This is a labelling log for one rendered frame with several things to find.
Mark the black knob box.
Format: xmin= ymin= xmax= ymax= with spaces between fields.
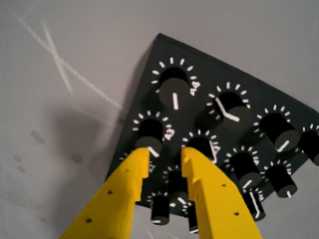
xmin=105 ymin=33 xmax=319 ymax=234

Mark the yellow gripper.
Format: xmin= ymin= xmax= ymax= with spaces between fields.
xmin=58 ymin=147 xmax=262 ymax=239

